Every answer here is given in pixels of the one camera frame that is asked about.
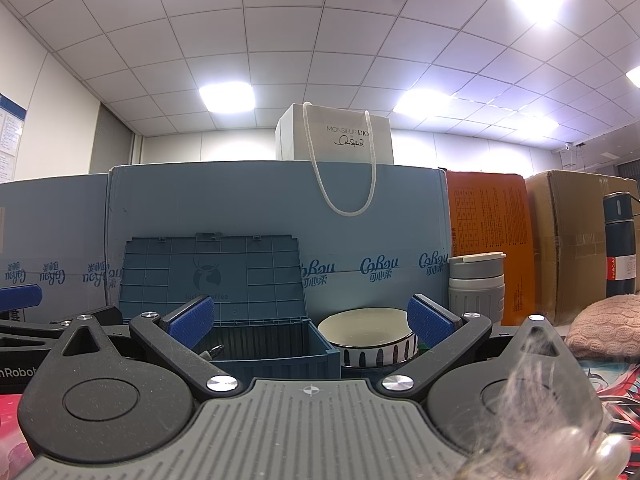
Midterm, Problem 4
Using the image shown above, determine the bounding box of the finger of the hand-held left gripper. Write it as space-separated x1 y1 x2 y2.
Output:
0 283 44 314
0 306 124 351

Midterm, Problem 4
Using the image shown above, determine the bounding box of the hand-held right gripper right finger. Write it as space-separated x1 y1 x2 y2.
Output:
381 294 568 401

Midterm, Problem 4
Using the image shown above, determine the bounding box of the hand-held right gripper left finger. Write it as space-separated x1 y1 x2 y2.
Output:
50 296 242 398

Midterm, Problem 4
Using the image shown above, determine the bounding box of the blue plastic storage box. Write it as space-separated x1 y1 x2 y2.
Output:
120 232 342 384

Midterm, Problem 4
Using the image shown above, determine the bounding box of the pink printed item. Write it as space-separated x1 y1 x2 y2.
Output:
0 392 37 462

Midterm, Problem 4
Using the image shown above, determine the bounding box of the grey lidded cup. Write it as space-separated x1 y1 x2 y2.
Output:
447 252 507 327

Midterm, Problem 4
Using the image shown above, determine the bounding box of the white ceramic bowl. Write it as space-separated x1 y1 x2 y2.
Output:
317 307 420 369

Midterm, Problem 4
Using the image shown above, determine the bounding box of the large blue box with label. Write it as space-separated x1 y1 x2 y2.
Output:
0 173 111 322

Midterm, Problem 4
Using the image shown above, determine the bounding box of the orange cardboard box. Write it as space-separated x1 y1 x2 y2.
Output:
444 169 537 327

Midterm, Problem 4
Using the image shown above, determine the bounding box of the large blue cardboard box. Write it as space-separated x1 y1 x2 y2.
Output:
105 161 452 333

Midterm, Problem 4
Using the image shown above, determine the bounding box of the brown cardboard box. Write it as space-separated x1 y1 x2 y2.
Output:
525 169 640 327

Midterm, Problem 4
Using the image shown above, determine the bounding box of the pink knitted cloth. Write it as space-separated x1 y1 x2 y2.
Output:
565 294 640 359

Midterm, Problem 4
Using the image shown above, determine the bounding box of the colourful printed mat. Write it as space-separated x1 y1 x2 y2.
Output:
575 355 640 480

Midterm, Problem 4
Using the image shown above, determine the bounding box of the dark blue thermos flask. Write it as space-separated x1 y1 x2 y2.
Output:
601 191 640 299

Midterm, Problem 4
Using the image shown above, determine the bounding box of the white paper bag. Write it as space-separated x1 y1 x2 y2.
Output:
274 102 395 219

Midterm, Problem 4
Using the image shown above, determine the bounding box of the wall notice board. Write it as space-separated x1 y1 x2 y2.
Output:
0 92 26 186

